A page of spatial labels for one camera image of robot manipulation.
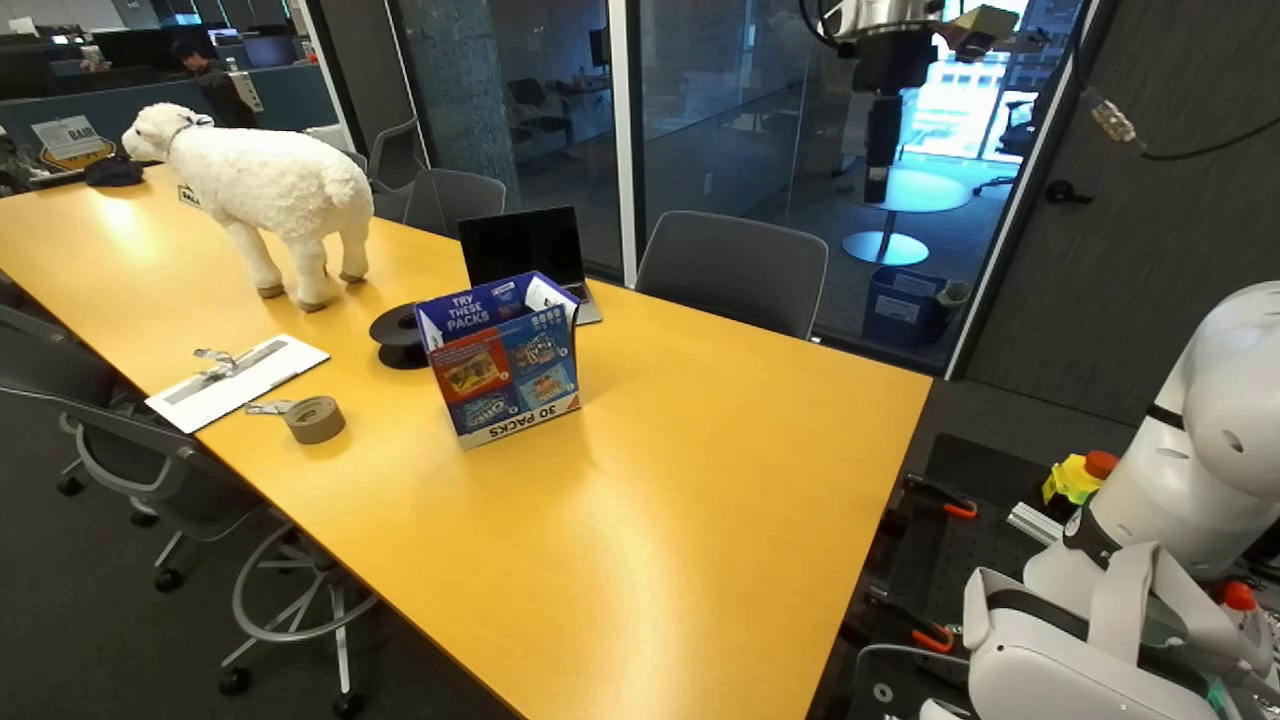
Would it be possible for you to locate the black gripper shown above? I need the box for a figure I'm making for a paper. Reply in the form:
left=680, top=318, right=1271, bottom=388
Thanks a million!
left=847, top=28, right=938, bottom=206

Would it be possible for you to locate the blue cardboard box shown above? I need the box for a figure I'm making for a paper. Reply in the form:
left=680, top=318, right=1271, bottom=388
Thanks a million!
left=410, top=267, right=589, bottom=450

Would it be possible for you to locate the round white table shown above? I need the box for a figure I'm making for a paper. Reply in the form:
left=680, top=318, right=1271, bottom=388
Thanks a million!
left=875, top=169, right=976, bottom=221

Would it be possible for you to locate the grey open laptop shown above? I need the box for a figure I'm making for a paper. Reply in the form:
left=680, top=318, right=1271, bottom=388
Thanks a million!
left=453, top=203, right=608, bottom=328

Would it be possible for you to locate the yellow red emergency stop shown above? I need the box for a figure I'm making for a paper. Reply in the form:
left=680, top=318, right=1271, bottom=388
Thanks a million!
left=1038, top=448, right=1122, bottom=512

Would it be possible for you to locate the black equipment case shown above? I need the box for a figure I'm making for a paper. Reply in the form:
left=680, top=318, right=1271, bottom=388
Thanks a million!
left=872, top=432, right=1064, bottom=656

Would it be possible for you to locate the black filament spool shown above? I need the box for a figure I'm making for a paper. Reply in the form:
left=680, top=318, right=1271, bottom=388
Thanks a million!
left=365, top=300, right=434, bottom=372

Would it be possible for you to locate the white VR headset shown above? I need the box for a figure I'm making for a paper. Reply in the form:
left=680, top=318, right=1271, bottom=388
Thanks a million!
left=960, top=535, right=1280, bottom=720

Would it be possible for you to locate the blue cubicle partition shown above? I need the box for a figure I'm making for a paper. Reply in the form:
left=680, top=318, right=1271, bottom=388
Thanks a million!
left=0, top=54, right=337, bottom=134

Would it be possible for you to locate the white plush sheep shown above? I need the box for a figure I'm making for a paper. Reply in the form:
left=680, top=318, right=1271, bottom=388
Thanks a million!
left=115, top=101, right=379, bottom=314

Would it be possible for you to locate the grey tape roll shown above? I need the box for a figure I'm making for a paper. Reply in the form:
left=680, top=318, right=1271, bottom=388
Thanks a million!
left=280, top=391, right=347, bottom=448

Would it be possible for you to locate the white paper sheet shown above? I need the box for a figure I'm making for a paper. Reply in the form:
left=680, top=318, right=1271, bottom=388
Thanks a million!
left=140, top=331, right=337, bottom=439

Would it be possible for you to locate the black pouch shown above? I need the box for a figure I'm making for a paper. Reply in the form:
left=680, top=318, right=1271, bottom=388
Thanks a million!
left=76, top=151, right=150, bottom=192

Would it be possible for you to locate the grey desk phone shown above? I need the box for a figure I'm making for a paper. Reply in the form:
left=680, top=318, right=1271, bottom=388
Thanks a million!
left=25, top=112, right=113, bottom=172

